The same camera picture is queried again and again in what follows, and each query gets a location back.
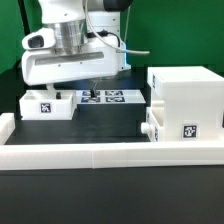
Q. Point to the black pole with clamp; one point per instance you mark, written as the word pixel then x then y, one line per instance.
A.
pixel 24 18

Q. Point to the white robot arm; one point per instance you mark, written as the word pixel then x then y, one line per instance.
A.
pixel 68 48

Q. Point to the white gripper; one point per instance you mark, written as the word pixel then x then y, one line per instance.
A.
pixel 95 60

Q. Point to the white drawer cabinet housing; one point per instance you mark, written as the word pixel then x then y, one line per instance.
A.
pixel 192 98

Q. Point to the white U-shaped border frame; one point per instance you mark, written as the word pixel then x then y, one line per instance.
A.
pixel 104 155

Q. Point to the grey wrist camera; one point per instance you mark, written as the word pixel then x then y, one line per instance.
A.
pixel 41 39

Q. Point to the white sheet with fiducial markers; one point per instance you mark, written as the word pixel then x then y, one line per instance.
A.
pixel 110 97

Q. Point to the white front drawer box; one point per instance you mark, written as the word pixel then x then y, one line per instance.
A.
pixel 153 127

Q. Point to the white drawer box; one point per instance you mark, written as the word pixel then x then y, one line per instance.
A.
pixel 153 127
pixel 44 105

